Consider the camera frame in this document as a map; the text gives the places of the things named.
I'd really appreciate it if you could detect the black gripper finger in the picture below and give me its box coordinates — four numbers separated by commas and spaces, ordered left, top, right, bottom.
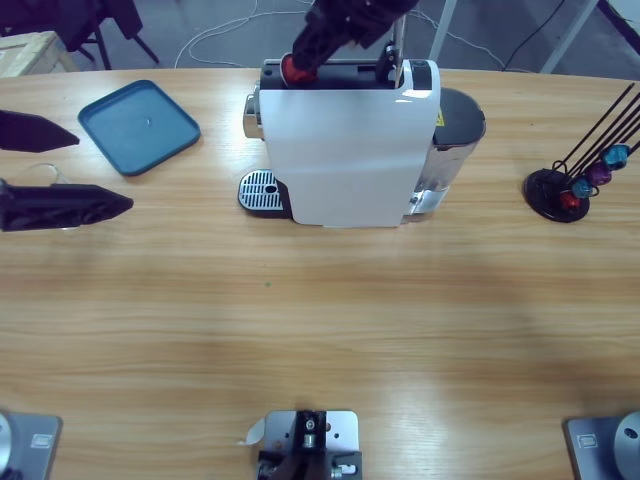
291, 19, 327, 69
0, 182, 136, 234
0, 109, 81, 154
304, 29, 359, 72

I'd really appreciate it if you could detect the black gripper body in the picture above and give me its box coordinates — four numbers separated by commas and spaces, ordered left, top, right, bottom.
305, 0, 419, 49

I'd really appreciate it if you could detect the clear drinking glass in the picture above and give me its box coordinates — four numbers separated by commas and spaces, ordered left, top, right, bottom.
12, 162, 84, 232

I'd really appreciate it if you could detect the white capsule coffee machine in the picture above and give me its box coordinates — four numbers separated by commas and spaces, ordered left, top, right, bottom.
242, 14, 442, 230

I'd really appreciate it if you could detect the purple coffee capsule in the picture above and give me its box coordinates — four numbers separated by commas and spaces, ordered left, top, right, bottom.
585, 162, 612, 185

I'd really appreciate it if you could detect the wooden crate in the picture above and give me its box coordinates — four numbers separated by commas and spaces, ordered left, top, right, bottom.
0, 30, 79, 77

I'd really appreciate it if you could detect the blue plastic tray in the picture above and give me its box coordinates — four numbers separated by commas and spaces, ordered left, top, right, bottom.
77, 79, 202, 177

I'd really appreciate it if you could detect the black chair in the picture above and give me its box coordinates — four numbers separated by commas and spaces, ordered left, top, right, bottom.
0, 0, 161, 69

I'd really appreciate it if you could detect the black drip tray silver grille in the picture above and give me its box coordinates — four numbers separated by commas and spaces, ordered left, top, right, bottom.
237, 168, 294, 221

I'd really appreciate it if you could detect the black capsule holder with rods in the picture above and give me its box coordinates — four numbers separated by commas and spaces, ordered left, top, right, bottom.
523, 83, 640, 224

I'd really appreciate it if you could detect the dark metal bar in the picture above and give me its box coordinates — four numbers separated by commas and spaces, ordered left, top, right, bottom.
599, 0, 640, 51

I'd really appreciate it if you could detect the white paper tag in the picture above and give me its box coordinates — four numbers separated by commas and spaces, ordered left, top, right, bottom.
236, 418, 268, 447

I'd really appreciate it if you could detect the white floor cable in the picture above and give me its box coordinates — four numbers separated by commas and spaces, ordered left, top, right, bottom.
174, 0, 506, 69

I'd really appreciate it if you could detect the white metal frame leg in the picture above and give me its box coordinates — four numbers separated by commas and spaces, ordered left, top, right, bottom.
542, 0, 599, 74
429, 0, 459, 64

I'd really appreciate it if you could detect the black floor cable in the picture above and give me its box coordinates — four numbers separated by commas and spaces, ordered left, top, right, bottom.
502, 0, 562, 71

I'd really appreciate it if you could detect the grey camera mount with post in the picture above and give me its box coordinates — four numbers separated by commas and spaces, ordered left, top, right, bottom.
257, 409, 364, 480

